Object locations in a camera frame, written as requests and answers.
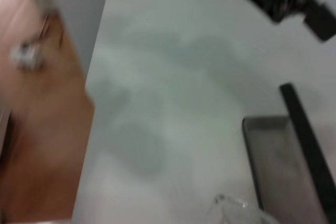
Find small silver metal object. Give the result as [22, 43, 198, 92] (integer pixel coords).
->
[9, 42, 45, 72]

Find clear white glasses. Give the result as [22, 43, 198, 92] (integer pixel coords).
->
[208, 193, 280, 224]

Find black glasses case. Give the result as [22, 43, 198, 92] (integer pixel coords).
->
[241, 83, 336, 224]

